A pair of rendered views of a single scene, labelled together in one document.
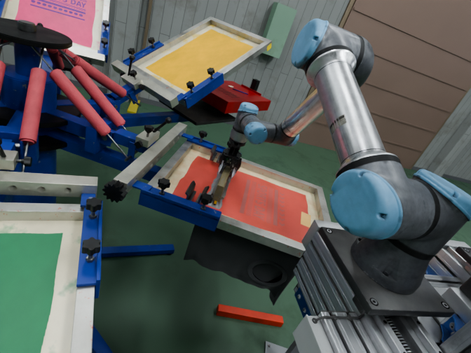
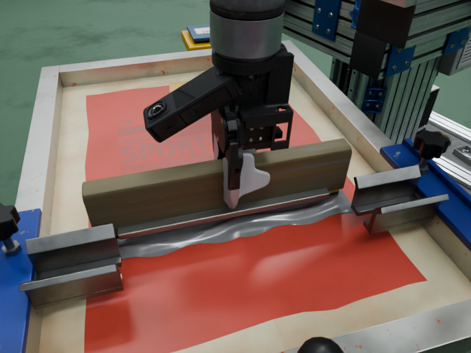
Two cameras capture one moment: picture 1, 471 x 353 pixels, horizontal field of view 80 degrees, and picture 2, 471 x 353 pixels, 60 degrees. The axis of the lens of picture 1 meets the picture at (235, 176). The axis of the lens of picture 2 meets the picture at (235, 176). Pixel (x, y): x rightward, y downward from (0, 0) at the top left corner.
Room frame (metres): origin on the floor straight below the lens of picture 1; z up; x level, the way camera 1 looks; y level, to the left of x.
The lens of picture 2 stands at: (1.21, 0.45, 1.38)
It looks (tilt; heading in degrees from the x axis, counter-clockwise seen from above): 40 degrees down; 256
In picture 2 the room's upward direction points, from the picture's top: straight up
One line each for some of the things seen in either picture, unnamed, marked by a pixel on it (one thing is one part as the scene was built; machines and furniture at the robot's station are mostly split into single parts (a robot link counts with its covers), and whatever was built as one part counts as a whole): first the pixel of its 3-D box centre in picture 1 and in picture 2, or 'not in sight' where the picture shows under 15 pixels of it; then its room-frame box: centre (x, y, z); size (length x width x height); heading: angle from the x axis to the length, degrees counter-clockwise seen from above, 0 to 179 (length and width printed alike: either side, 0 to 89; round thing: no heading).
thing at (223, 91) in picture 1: (228, 94); not in sight; (2.33, 0.29, 1.06); 0.61 x 0.46 x 0.12; 151
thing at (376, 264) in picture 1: (394, 250); not in sight; (0.53, -0.39, 1.31); 0.15 x 0.15 x 0.10
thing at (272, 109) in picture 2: (233, 152); (248, 99); (1.08, 0.04, 1.14); 0.09 x 0.08 x 0.12; 1
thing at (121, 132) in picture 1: (134, 141); not in sight; (1.10, 0.48, 1.02); 0.17 x 0.06 x 0.05; 91
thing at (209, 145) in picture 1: (213, 150); (11, 321); (1.38, 0.16, 0.97); 0.30 x 0.05 x 0.07; 91
